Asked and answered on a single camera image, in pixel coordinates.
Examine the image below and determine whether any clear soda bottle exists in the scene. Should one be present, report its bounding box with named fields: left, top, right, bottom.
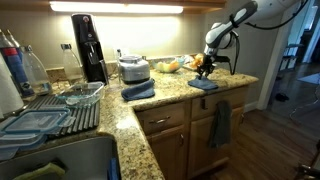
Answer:
left=61, top=44, right=84, bottom=85

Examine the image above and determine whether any left wooden drawer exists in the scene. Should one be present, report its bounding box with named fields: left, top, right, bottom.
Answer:
left=136, top=102, right=185, bottom=135

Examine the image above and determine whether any clear plastic bottle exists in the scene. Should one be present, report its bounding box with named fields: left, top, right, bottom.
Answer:
left=21, top=45, right=52, bottom=96

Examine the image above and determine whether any clear glass baking dish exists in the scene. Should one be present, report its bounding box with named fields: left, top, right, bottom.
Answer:
left=55, top=81, right=104, bottom=108

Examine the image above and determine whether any folded blue cloth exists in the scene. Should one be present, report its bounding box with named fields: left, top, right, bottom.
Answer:
left=121, top=79, right=155, bottom=101

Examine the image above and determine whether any wooden drawer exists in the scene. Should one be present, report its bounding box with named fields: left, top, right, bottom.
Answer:
left=136, top=102, right=185, bottom=135
left=191, top=86, right=248, bottom=120

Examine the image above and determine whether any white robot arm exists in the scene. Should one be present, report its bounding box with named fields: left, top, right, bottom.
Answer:
left=197, top=0, right=308, bottom=79

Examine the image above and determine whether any stainless steel sink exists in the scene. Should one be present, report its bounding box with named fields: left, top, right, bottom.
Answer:
left=0, top=137, right=122, bottom=180

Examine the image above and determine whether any grey dish drying mat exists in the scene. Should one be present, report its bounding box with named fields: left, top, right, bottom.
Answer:
left=26, top=95, right=100, bottom=138

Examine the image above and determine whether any black soda maker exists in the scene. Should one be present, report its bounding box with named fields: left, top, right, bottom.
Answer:
left=71, top=13, right=108, bottom=85

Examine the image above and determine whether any glass fruit bowl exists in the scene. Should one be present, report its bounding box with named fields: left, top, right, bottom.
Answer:
left=152, top=57, right=184, bottom=73

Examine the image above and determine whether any right wooden drawer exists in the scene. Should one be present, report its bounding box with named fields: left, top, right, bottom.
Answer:
left=191, top=86, right=248, bottom=120

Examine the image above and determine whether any dark grey hanging towel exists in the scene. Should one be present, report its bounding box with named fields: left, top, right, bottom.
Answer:
left=208, top=100, right=232, bottom=148

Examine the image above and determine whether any blue labelled bottle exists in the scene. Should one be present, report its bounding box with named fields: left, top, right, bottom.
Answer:
left=0, top=29, right=34, bottom=98

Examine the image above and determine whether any under-cabinet light bar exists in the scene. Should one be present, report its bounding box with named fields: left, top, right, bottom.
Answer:
left=49, top=1, right=183, bottom=14

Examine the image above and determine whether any lower wooden cabinet door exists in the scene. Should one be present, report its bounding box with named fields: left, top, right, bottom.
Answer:
left=187, top=107, right=243, bottom=179

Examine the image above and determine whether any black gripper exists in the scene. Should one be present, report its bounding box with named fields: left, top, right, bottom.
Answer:
left=197, top=55, right=231, bottom=80

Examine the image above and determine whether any blue cloth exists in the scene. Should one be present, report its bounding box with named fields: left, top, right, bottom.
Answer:
left=121, top=79, right=155, bottom=101
left=188, top=76, right=218, bottom=90

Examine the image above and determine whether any blue lidded plastic container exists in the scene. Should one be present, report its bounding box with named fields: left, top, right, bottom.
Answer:
left=0, top=108, right=76, bottom=134

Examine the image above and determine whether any green sponge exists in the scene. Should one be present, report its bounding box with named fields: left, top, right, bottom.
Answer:
left=13, top=162, right=66, bottom=180

